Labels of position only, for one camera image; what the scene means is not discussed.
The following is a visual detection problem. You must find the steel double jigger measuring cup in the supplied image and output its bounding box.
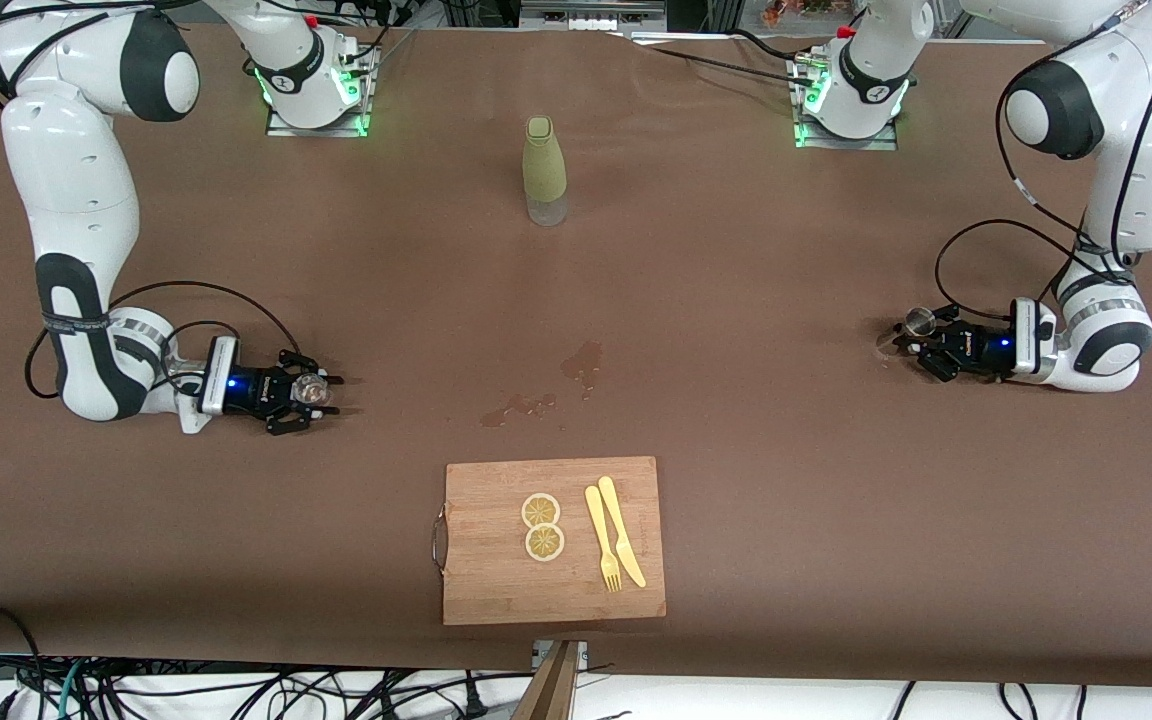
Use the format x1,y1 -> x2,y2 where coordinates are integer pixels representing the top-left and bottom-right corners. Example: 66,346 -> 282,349
875,306 -> 938,359

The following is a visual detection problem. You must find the clear glass cup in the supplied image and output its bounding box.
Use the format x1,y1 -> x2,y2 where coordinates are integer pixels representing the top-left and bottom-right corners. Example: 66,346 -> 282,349
292,371 -> 335,410

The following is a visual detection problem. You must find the brown table cover sheet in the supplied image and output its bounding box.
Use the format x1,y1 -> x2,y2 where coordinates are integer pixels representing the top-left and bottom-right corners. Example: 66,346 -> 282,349
0,22 -> 1152,689

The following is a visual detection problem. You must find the liquid spill puddle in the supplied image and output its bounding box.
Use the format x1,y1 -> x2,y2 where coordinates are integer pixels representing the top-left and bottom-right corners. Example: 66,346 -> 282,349
560,339 -> 606,402
479,392 -> 558,430

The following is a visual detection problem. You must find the bamboo cutting board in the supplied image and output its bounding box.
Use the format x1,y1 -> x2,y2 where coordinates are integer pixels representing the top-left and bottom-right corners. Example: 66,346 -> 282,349
432,456 -> 668,627

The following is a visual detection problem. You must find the green sleeved glass bottle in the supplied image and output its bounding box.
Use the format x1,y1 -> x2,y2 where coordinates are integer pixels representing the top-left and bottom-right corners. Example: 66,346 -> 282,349
522,115 -> 570,228

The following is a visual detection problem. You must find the yellow plastic fork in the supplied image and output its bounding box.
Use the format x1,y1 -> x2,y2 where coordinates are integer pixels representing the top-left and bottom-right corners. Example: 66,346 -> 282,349
584,485 -> 625,593

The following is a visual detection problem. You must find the yellow plastic knife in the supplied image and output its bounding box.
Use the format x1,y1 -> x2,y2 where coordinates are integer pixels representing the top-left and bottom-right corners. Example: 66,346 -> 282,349
597,476 -> 648,589

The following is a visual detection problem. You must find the wooden beam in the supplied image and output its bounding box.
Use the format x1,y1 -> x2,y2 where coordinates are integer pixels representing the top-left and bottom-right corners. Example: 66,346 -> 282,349
525,640 -> 581,720

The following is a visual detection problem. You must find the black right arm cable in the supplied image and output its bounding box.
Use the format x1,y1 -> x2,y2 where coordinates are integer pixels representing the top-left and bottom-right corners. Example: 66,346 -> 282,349
24,279 -> 303,400

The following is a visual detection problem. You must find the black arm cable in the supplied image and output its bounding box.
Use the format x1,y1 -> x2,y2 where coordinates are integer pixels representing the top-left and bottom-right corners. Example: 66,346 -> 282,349
24,279 -> 303,400
933,0 -> 1152,323

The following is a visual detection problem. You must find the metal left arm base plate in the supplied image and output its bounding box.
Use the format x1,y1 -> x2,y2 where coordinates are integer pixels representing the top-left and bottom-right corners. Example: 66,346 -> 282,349
788,52 -> 900,152

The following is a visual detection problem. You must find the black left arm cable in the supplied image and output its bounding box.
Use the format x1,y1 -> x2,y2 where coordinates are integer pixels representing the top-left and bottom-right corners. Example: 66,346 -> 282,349
933,0 -> 1152,323

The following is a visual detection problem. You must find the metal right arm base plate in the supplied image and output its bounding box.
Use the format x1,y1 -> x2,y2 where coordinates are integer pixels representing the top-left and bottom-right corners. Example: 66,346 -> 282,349
264,42 -> 381,139

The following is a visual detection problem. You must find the teal cable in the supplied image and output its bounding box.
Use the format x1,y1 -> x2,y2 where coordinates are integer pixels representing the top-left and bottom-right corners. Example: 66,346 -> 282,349
56,658 -> 89,720

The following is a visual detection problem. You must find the black cable on table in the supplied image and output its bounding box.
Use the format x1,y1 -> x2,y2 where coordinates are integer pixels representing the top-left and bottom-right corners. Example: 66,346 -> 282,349
624,30 -> 819,89

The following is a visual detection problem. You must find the metal bracket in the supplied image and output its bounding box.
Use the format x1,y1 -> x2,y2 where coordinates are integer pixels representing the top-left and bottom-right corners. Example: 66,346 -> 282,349
533,640 -> 590,674

